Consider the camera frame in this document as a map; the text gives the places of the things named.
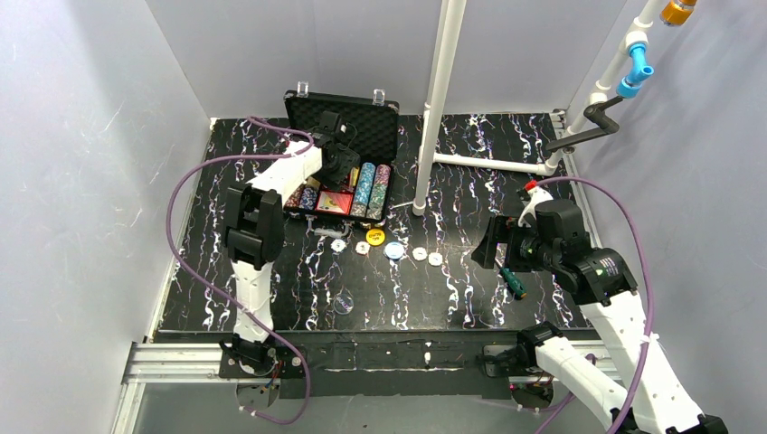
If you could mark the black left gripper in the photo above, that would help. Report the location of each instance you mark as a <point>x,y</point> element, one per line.
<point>345,165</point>

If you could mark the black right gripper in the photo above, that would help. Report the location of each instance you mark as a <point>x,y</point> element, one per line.
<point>500,251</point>

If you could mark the red playing card deck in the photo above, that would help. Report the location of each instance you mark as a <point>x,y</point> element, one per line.
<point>334,202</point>

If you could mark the yellow big blind button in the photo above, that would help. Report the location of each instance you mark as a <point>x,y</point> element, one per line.
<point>375,237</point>

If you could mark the blue small blind button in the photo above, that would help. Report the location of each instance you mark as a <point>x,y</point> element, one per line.
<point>394,250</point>

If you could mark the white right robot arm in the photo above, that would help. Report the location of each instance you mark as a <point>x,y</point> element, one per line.
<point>646,396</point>

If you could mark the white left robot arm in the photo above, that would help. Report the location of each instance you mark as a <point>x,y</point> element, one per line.
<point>254,230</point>

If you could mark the black poker set case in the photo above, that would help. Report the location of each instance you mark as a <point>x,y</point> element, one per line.
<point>376,120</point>

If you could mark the blue yellow card deck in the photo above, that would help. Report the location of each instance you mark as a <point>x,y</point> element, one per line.
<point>353,177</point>

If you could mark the yellow poker chip stack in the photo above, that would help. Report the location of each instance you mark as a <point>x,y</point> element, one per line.
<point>313,183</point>

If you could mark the purple poker chip stack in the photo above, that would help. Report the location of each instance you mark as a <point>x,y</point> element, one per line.
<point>382,175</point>

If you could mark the dark blue poker chip stack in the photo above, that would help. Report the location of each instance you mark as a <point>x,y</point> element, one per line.
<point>308,198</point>

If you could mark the light blue poker chip stack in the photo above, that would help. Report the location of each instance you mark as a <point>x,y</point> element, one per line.
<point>365,182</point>

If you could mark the red poker chip stack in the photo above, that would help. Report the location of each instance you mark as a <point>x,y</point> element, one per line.
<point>294,199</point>

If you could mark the white-grey poker chip stack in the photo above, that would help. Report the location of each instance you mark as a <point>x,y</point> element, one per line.
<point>374,213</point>
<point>358,210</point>

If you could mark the green poker chip stack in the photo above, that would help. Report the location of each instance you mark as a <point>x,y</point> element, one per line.
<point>377,196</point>

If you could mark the white one poker chip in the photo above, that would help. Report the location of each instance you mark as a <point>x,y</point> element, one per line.
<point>419,254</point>
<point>435,259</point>

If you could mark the clear dealer button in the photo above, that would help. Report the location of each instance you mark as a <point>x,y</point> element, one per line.
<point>343,304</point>

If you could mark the blue pipe fitting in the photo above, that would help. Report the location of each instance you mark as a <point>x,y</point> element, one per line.
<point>630,86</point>

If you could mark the orange pipe fitting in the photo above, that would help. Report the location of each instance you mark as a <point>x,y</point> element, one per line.
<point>676,12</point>

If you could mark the green handle screwdriver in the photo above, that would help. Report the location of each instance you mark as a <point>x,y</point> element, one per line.
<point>514,284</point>

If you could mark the white PVC pipe frame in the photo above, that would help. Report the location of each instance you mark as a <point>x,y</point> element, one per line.
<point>526,55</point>

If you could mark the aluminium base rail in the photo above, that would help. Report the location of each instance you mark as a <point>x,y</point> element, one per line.
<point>365,381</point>

